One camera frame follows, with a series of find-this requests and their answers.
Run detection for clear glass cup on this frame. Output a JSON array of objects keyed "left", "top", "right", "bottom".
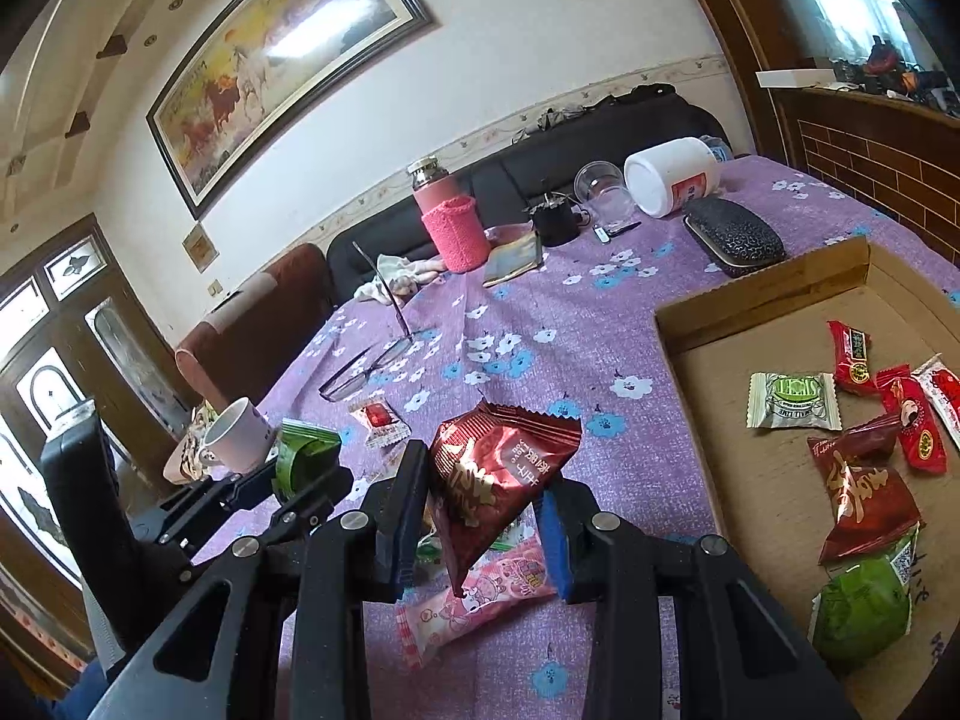
[{"left": 573, "top": 161, "right": 636, "bottom": 226}]

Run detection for brown chair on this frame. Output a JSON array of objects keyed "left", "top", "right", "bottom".
[{"left": 174, "top": 244, "right": 335, "bottom": 411}]

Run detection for pink knit-sleeved thermos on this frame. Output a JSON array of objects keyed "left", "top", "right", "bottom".
[{"left": 407, "top": 156, "right": 491, "bottom": 273}]

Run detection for red white snack packet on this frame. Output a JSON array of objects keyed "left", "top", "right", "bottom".
[{"left": 913, "top": 353, "right": 960, "bottom": 449}]

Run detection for pink cartoon snack packet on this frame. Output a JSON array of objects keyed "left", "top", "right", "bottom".
[{"left": 395, "top": 536, "right": 556, "bottom": 670}]

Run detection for pale green white packet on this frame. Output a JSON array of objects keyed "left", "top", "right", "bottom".
[{"left": 745, "top": 372, "right": 843, "bottom": 433}]

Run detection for small notebook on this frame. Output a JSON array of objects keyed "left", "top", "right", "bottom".
[{"left": 483, "top": 231, "right": 544, "bottom": 288}]

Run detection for purple floral tablecloth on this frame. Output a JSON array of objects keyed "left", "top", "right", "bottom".
[{"left": 260, "top": 158, "right": 958, "bottom": 718}]

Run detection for black rimmed eyeglasses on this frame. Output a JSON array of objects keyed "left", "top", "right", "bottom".
[{"left": 319, "top": 241, "right": 415, "bottom": 403}]

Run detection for wooden brick-pattern counter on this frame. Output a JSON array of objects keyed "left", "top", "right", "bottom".
[{"left": 771, "top": 88, "right": 958, "bottom": 263}]

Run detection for green foil snack bag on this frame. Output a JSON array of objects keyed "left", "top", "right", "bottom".
[{"left": 809, "top": 525, "right": 921, "bottom": 670}]

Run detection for clear green-edged cookie packet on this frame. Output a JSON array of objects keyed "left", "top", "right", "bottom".
[{"left": 415, "top": 530, "right": 443, "bottom": 566}]

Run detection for small white red packet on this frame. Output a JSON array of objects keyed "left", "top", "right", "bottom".
[{"left": 350, "top": 397, "right": 410, "bottom": 450}]

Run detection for shallow cardboard box tray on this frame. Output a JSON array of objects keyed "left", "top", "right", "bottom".
[{"left": 652, "top": 234, "right": 960, "bottom": 720}]

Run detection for white plastic jar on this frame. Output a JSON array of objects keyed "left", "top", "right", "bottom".
[{"left": 623, "top": 137, "right": 721, "bottom": 218}]

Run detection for white crumpled cloth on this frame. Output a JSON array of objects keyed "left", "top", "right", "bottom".
[{"left": 353, "top": 254, "right": 448, "bottom": 305}]

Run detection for dark red foil snack bag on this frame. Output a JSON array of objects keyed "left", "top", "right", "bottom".
[{"left": 428, "top": 400, "right": 583, "bottom": 598}]

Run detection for small black lighter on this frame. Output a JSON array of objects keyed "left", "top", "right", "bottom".
[{"left": 592, "top": 221, "right": 640, "bottom": 244}]

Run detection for small red candy packet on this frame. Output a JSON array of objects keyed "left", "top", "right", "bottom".
[{"left": 828, "top": 320, "right": 877, "bottom": 397}]

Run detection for black leather sofa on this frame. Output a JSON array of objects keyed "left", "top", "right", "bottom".
[{"left": 325, "top": 83, "right": 727, "bottom": 304}]

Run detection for white flat box on counter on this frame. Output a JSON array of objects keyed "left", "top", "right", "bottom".
[{"left": 755, "top": 68, "right": 836, "bottom": 89}]

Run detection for framed horse painting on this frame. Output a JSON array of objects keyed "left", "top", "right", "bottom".
[{"left": 146, "top": 0, "right": 433, "bottom": 221}]

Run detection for white ceramic mug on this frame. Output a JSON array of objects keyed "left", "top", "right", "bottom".
[{"left": 200, "top": 397, "right": 275, "bottom": 475}]

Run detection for black textured glasses case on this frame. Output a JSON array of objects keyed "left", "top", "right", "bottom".
[{"left": 683, "top": 197, "right": 788, "bottom": 278}]

